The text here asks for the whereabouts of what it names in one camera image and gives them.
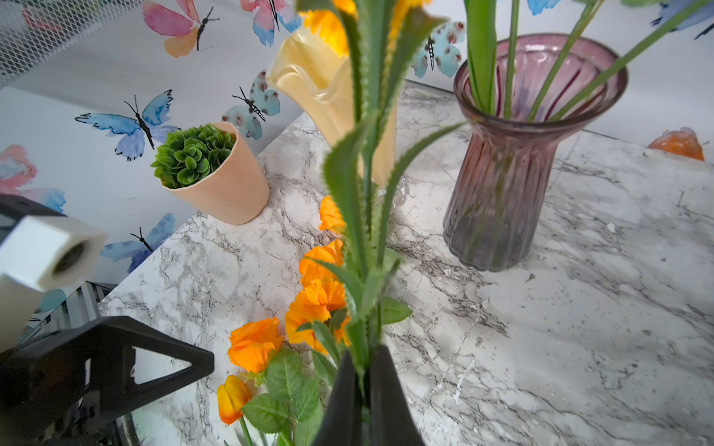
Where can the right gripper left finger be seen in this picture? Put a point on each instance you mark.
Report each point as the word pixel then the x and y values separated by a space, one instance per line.
pixel 342 424

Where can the white mesh wall basket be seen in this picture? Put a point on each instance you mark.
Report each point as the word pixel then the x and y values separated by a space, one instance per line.
pixel 33 32

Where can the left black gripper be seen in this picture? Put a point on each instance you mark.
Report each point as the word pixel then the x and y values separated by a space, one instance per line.
pixel 130 365

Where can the purple glass vase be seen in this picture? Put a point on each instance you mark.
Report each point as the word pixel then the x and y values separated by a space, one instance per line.
pixel 495 207

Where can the orange carnation flower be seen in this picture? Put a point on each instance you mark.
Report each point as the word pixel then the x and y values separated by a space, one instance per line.
pixel 383 38

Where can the orange ranunculus flower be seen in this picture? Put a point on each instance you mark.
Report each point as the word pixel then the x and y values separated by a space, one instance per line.
pixel 285 399

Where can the yellow ruffled vase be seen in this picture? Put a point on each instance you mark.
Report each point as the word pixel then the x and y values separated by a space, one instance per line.
pixel 313 75

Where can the potted green succulent plant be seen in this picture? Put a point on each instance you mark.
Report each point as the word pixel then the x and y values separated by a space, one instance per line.
pixel 212 168

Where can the pink rose pair stem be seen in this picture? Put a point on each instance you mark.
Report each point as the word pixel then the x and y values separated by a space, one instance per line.
pixel 513 38

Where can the orange marigold stem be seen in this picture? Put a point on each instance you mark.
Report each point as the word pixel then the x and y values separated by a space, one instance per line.
pixel 320 314

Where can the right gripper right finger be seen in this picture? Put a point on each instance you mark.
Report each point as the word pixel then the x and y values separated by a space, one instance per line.
pixel 391 422

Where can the pink tulip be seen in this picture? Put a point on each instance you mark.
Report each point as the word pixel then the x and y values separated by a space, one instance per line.
pixel 482 44

